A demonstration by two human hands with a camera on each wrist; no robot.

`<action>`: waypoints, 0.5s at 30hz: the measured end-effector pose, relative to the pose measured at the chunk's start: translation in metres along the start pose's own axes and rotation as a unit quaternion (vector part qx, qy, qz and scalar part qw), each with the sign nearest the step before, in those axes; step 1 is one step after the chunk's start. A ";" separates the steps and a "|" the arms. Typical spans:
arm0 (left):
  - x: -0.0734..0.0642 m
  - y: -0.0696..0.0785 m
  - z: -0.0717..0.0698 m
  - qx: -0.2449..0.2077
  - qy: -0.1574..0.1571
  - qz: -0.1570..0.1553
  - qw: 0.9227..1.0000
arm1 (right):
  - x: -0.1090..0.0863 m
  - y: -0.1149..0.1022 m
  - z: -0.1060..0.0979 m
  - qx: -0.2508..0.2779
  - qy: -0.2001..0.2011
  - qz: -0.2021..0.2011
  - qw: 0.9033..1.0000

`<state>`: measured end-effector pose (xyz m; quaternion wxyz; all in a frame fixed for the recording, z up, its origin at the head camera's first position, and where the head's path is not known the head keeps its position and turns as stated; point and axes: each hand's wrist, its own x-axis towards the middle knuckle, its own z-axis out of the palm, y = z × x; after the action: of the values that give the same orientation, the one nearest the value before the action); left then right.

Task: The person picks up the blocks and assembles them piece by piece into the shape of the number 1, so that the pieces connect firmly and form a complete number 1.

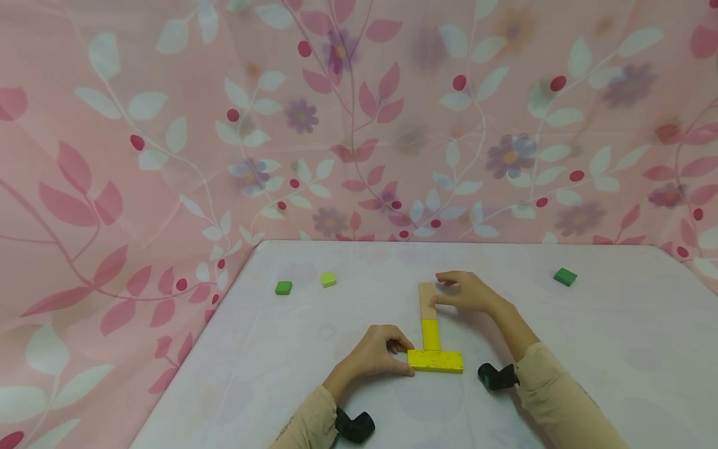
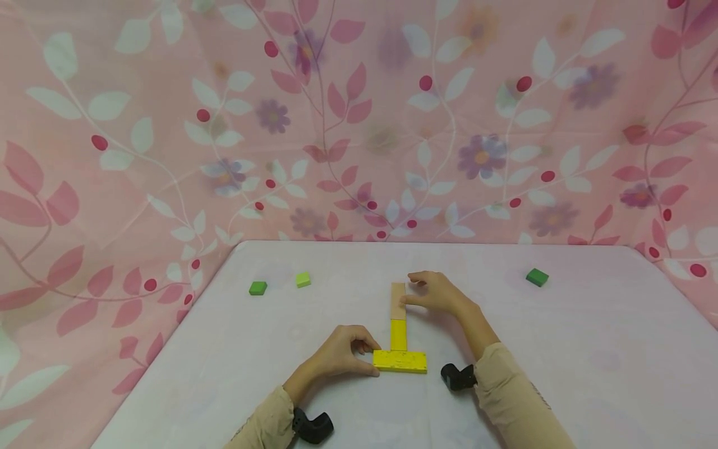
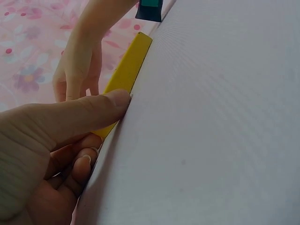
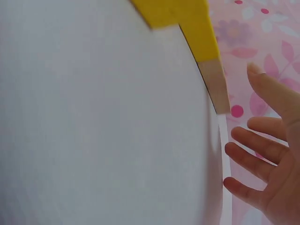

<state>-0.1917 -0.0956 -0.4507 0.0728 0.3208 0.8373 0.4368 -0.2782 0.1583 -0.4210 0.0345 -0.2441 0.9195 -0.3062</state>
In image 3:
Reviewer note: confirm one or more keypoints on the person's left hand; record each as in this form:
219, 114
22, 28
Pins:
28, 145

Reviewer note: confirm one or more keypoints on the person's right hand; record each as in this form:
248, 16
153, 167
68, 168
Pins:
82, 54

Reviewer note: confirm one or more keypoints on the person's left thumb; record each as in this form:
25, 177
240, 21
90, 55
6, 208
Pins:
89, 112

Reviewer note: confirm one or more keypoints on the person's left fingers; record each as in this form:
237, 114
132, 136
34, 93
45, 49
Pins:
79, 164

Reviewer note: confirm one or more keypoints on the person's right fingers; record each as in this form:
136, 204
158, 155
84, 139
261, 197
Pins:
61, 87

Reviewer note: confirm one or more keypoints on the yellow bar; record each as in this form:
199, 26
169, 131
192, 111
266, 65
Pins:
127, 68

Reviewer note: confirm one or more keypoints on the black wrist band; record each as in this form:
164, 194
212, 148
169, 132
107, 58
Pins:
150, 11

